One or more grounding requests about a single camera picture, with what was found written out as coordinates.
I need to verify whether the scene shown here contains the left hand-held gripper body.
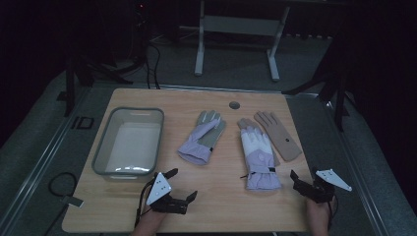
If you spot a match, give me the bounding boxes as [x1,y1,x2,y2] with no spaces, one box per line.
[146,171,190,215]

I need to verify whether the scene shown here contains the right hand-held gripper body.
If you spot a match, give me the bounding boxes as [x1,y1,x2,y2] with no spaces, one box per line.
[293,168,353,205]

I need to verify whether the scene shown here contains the purple glove with grey palm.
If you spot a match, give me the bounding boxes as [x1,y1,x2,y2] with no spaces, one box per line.
[176,109,227,166]

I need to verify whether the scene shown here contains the purple and white glove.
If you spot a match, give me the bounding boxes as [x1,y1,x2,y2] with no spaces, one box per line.
[240,126,283,192]

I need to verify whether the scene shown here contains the clear plastic bin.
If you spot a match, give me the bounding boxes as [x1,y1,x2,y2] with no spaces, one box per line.
[91,106,165,183]

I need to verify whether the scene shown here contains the person's right hand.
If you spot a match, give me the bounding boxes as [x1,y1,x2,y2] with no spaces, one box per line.
[306,196,336,232]

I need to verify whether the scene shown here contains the person's left hand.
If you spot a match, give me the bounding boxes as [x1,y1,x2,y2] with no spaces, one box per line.
[137,205,169,232]

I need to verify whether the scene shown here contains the metal floor strip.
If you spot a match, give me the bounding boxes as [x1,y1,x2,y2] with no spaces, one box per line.
[323,100,389,236]
[0,88,90,230]

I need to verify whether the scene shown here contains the beige glove with dark dot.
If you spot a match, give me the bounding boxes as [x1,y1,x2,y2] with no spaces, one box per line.
[254,111,303,162]

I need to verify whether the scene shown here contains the black stand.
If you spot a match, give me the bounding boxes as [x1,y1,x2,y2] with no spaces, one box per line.
[283,42,352,133]
[57,55,133,118]

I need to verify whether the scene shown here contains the grey tape piece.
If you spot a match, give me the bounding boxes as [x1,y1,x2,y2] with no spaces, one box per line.
[60,195,85,208]

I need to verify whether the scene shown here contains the dark equipment with red light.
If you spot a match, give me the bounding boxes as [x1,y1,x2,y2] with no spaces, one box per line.
[130,0,152,67]

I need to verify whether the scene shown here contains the left hand-held gripper black cable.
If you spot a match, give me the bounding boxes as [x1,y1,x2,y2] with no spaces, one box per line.
[134,178,155,228]

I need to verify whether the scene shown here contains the hand-held gripper black cable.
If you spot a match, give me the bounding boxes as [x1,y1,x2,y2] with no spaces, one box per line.
[134,178,155,228]
[327,194,339,231]

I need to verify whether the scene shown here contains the right hand-held gripper black cable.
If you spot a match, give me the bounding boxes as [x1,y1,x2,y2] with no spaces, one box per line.
[327,194,339,231]

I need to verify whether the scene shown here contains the black floor cable loop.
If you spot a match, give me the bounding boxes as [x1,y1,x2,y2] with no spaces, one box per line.
[48,171,79,198]

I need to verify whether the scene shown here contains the black background cables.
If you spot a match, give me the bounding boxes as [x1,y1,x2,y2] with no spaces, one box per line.
[143,41,162,90]

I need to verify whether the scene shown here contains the white metal desk frame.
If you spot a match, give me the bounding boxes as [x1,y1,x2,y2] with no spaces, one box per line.
[194,0,291,83]

